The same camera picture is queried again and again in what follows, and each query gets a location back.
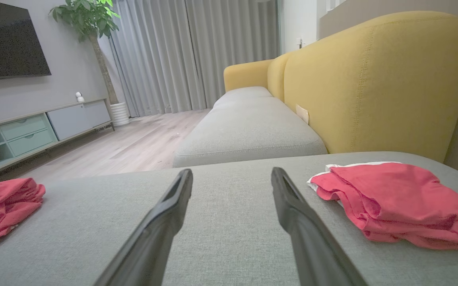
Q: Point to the low yellow sofa backrest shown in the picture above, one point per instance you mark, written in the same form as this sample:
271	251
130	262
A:
247	73

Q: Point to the small white security camera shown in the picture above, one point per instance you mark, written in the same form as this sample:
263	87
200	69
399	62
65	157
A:
79	97

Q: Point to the pale green cabinet drawer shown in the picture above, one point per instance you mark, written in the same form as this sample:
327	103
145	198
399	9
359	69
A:
32	142
22	126

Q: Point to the red shorts with white stripe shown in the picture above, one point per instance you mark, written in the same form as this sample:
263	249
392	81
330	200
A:
396	198

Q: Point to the wide yellow sofa backrest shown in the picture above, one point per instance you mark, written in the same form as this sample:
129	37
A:
372	87

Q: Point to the large grey sofa seat cushion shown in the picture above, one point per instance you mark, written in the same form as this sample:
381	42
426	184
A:
229	222

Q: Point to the grey low television cabinet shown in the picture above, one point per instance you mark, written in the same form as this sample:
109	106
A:
34	155

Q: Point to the grey pleated curtain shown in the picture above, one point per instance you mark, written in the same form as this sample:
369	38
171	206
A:
181	55

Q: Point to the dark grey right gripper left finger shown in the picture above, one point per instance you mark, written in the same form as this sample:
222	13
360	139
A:
153	246

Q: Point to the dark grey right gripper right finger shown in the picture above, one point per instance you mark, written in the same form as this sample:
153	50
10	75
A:
316	254

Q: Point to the white ribbed plant pot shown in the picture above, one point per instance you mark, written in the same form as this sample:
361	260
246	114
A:
120	114

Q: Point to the grey blue cabinet door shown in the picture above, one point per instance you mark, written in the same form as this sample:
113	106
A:
78	118

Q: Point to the red basketball jersey white sleeves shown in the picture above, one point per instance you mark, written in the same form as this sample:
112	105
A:
2	206

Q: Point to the beige sofa label patch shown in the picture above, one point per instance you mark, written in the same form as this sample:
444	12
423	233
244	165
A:
302	114

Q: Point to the black flat television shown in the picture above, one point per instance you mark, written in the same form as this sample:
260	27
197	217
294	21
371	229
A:
6	39

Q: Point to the long grey sofa seat cushion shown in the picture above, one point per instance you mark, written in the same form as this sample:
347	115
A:
249	131

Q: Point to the green indoor tree plant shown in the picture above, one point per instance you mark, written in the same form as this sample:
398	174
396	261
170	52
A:
88	18

